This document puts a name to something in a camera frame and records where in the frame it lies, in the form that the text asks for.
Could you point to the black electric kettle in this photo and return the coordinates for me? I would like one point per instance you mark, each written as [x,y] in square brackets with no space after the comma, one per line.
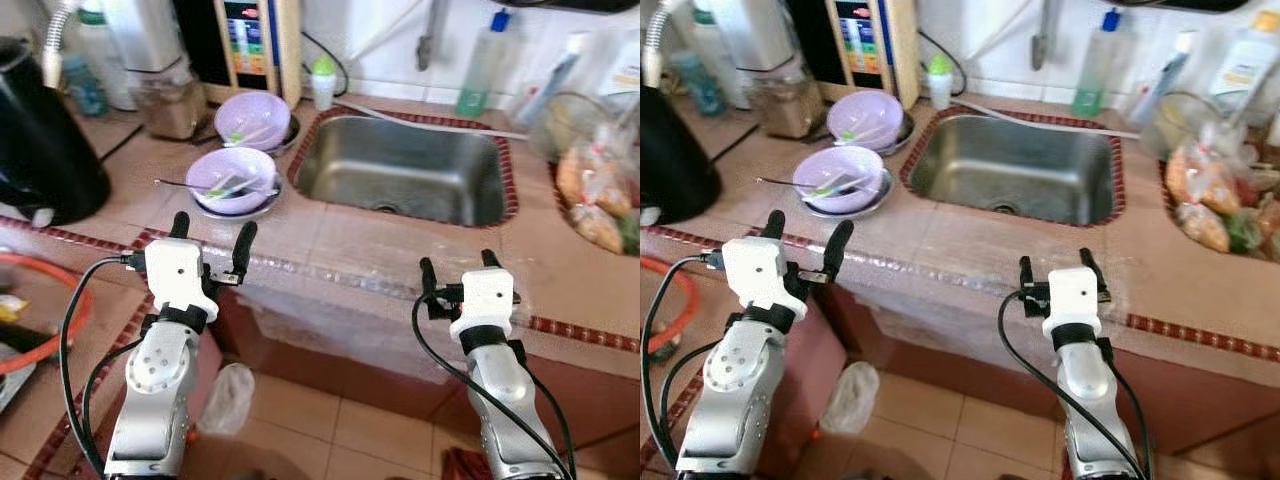
[675,160]
[40,150]

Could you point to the white plastic bag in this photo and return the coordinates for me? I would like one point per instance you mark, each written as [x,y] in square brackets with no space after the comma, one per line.
[228,400]
[848,398]

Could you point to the water ionizer with colour panel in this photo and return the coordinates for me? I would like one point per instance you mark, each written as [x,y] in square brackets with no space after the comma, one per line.
[865,45]
[245,50]

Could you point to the yellow crumpled wrapper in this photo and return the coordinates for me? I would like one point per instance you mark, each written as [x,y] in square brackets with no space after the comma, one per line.
[8,305]

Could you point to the purple plastic bowl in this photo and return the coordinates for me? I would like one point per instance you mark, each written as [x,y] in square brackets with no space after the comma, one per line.
[825,168]
[215,170]
[865,112]
[250,115]

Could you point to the clear glass jar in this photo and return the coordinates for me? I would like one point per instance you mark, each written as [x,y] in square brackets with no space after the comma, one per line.
[1180,125]
[570,125]

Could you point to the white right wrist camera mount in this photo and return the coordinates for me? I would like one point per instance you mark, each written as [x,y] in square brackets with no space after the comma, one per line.
[1072,295]
[485,298]

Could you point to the red cloth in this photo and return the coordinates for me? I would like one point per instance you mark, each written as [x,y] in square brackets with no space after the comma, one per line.
[465,465]

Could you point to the metal faucet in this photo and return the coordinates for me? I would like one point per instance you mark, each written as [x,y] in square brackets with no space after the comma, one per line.
[428,45]
[1042,45]

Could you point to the metal fork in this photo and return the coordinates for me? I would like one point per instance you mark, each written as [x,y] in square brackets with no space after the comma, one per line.
[785,183]
[180,184]

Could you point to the teal plastic bottle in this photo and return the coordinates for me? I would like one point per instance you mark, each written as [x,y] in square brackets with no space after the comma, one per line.
[700,88]
[85,90]

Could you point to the silver gas stove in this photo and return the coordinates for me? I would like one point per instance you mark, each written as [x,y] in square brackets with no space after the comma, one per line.
[15,385]

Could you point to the stainless steel sink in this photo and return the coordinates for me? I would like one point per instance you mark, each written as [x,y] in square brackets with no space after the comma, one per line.
[400,170]
[1010,165]

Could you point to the white bottle yellow label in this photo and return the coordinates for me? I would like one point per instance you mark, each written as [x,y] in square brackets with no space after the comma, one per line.
[1240,65]
[625,70]

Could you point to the black pan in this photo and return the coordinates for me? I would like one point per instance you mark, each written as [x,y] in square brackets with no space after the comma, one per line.
[570,5]
[1180,5]

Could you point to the white blue tube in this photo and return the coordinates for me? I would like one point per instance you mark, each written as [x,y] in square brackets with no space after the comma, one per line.
[1165,78]
[555,80]

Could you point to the stainless steel plate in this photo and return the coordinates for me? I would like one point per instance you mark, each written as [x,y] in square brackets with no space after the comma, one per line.
[292,135]
[262,208]
[905,132]
[875,203]

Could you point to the clear bubble wrap sheet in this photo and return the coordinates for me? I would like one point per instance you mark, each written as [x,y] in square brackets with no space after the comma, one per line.
[330,320]
[940,310]

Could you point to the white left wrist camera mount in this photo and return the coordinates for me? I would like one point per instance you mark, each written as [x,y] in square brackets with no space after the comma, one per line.
[752,272]
[175,275]

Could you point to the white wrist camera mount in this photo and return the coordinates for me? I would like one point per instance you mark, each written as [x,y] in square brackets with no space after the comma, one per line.
[1072,295]
[175,275]
[752,272]
[485,298]

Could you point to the small white bottle green cap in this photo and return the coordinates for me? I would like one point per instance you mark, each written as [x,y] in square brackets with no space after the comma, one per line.
[940,88]
[323,90]

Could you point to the white blender with brown contents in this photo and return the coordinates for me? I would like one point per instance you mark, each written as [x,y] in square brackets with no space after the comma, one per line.
[790,108]
[170,110]

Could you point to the plastic bag of food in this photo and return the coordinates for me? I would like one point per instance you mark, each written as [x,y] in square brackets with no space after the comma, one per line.
[1200,185]
[590,190]

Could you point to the green dish soap bottle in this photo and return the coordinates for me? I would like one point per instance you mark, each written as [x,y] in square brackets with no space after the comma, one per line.
[1095,80]
[480,80]

